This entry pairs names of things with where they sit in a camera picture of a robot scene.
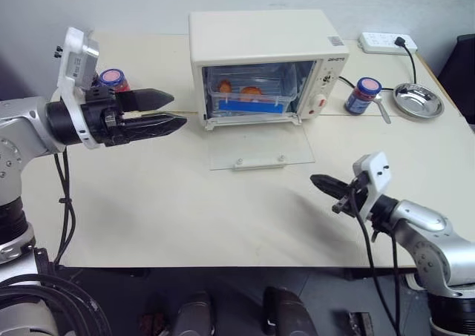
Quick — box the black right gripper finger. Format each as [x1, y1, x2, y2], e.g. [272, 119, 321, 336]
[309, 174, 353, 193]
[311, 182, 352, 204]

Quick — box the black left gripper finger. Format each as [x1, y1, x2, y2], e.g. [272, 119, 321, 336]
[115, 88, 175, 112]
[120, 112, 189, 145]

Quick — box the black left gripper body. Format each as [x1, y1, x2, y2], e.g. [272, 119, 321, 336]
[79, 87, 131, 148]

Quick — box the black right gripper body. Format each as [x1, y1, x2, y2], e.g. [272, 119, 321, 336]
[332, 178, 373, 218]

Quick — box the glass toaster oven door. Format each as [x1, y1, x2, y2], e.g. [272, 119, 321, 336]
[207, 122, 317, 173]

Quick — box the white toaster oven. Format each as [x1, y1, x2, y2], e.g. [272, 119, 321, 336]
[188, 9, 350, 131]

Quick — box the red jar with blue lid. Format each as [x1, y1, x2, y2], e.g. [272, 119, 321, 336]
[96, 67, 132, 94]

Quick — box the metal spoon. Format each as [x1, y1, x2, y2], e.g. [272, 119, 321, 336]
[373, 93, 393, 125]

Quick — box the round metal dish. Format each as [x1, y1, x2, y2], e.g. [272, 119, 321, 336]
[393, 82, 445, 120]

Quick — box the dark rounded shape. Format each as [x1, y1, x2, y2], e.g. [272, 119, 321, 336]
[173, 292, 217, 336]
[262, 286, 319, 336]

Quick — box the white power strip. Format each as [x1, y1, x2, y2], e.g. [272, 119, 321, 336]
[357, 31, 420, 56]

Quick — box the black angular object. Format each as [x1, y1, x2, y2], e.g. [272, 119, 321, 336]
[436, 33, 475, 126]

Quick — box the silver robot torso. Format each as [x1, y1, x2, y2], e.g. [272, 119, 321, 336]
[0, 297, 59, 336]

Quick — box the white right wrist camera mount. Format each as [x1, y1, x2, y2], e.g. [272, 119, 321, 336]
[352, 151, 393, 223]

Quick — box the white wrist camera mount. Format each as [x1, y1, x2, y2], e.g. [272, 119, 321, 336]
[352, 151, 393, 223]
[53, 27, 103, 150]

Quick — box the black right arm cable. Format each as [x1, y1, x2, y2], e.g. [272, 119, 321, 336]
[348, 182, 406, 336]

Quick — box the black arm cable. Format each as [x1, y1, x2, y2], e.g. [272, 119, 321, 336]
[53, 146, 77, 267]
[348, 182, 406, 336]

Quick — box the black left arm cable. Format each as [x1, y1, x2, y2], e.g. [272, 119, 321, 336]
[53, 146, 77, 267]

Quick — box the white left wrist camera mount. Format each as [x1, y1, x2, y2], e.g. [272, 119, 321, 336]
[53, 27, 103, 150]

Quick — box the black plug and power cable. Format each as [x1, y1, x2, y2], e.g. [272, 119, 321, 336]
[336, 36, 419, 93]

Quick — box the black cable bundle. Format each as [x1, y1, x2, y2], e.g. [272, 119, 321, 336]
[0, 246, 113, 336]

